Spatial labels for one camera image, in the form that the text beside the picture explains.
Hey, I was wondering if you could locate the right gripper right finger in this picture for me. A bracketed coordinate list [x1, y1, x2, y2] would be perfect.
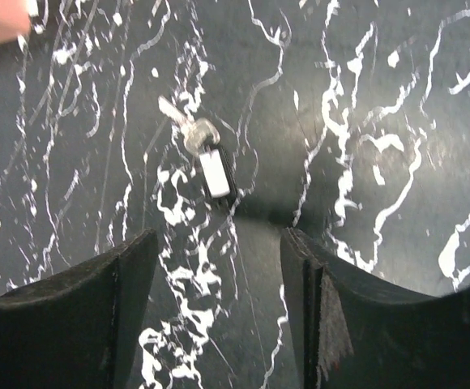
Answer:
[280, 228, 470, 388]

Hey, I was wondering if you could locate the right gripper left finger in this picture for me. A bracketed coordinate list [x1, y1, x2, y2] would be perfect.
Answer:
[0, 229, 158, 388]

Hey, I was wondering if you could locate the key with black tag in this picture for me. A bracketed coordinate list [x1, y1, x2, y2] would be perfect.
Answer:
[158, 96, 237, 209]

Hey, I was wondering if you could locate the orange plastic file organizer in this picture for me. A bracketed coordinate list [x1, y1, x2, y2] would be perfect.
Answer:
[0, 0, 31, 44]

